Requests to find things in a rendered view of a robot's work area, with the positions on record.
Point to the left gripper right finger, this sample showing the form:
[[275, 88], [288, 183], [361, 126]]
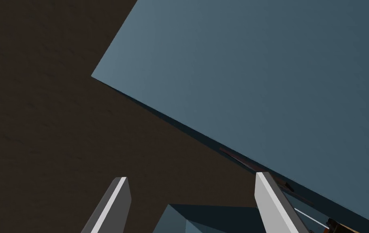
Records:
[[273, 210]]

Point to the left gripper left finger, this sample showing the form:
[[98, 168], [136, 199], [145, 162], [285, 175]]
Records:
[[113, 210]]

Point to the blue-grey table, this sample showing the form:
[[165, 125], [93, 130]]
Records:
[[252, 74]]

